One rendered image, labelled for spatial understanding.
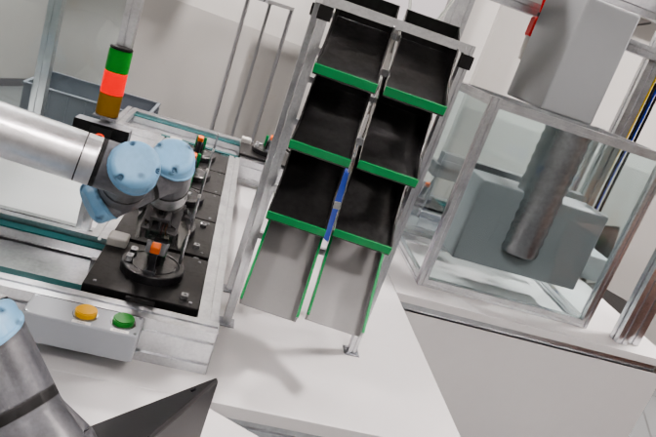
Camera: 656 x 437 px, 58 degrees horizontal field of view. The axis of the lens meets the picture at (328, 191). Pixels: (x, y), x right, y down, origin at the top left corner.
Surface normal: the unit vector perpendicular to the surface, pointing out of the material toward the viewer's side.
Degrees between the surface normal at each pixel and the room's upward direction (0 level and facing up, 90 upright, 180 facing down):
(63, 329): 90
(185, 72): 90
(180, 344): 90
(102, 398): 0
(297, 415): 0
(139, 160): 54
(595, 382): 90
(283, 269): 45
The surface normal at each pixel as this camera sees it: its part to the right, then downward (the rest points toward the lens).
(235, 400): 0.32, -0.91
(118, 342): 0.11, 0.32
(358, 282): 0.18, -0.46
